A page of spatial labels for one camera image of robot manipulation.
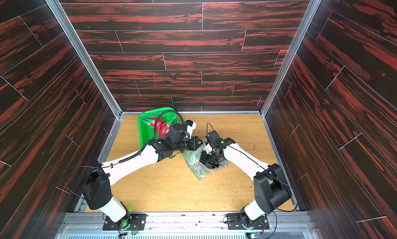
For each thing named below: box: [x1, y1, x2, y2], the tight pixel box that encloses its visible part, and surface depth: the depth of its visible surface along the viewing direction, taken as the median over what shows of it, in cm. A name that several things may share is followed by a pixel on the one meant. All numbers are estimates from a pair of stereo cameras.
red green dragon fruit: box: [149, 116, 171, 140], surface depth 104 cm
